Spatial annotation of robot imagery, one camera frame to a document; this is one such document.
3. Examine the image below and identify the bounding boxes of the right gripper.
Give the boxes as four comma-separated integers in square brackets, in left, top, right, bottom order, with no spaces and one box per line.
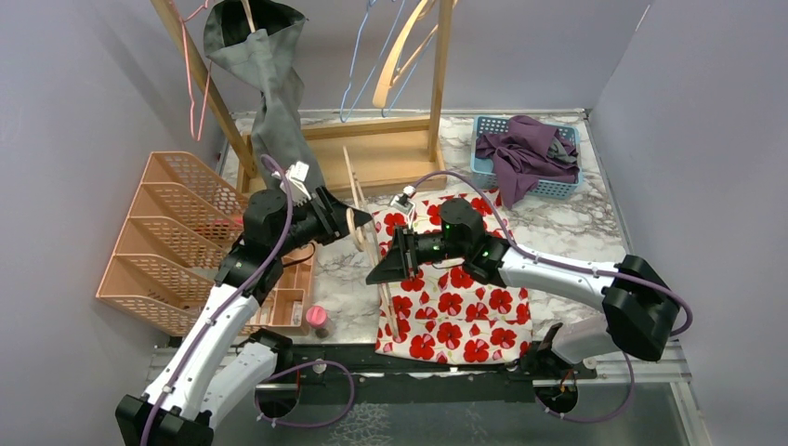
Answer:
[367,223,468,284]

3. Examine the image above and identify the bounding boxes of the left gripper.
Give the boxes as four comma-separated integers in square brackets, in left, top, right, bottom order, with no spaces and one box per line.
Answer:
[273,185,373,257]

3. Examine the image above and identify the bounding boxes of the wooden hanger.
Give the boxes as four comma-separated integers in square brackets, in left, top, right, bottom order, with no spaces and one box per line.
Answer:
[372,1,457,111]
[343,146,400,339]
[241,0,257,33]

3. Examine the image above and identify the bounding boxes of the red poppy print cloth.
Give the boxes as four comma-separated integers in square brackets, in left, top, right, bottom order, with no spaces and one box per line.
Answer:
[370,189,534,365]

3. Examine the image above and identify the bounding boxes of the grey skirt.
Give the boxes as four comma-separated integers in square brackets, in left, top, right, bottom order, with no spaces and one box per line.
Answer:
[204,1,325,191]

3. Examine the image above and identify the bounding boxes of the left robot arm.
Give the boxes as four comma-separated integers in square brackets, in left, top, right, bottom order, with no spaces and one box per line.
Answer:
[115,187,373,445]

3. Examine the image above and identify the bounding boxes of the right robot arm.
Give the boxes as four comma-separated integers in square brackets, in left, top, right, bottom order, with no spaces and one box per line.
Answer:
[366,198,686,378]

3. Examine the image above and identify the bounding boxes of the wooden clothes rack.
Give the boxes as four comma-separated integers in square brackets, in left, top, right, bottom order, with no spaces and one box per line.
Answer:
[152,1,452,197]

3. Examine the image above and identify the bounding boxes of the pink capped bottle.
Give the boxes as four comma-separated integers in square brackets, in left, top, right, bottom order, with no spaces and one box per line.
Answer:
[305,305,334,339]

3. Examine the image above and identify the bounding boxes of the peach compartment tray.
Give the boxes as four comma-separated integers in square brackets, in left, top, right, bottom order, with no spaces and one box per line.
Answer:
[240,243,316,337]

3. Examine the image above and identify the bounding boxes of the blue plastic basket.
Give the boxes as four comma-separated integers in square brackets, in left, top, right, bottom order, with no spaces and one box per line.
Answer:
[470,115,584,207]

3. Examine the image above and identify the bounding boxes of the peach plastic file organizer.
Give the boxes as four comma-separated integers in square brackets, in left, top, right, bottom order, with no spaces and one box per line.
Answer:
[96,151,248,336]

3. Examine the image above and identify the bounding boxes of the purple cloth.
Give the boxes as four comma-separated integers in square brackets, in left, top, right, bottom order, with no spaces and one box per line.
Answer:
[476,115,581,208]

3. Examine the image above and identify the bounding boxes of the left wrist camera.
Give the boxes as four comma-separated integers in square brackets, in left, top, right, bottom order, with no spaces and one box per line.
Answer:
[272,161,311,206]

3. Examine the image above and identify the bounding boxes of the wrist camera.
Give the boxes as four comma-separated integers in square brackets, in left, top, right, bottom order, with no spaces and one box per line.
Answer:
[389,185,416,216]
[272,161,311,206]

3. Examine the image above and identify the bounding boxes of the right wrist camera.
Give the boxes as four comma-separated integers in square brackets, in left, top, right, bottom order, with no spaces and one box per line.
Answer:
[389,185,416,216]

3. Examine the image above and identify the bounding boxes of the blue wire hanger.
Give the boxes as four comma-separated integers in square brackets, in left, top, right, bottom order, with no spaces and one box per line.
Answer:
[338,1,438,124]

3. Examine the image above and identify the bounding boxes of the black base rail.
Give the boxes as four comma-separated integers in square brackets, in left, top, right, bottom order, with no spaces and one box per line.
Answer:
[254,344,597,416]

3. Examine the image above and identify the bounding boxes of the pink wire hanger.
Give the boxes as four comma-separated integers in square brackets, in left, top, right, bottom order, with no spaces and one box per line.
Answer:
[169,0,219,144]

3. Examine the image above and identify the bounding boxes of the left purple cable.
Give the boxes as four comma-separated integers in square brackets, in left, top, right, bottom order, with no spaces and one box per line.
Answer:
[138,153,359,446]

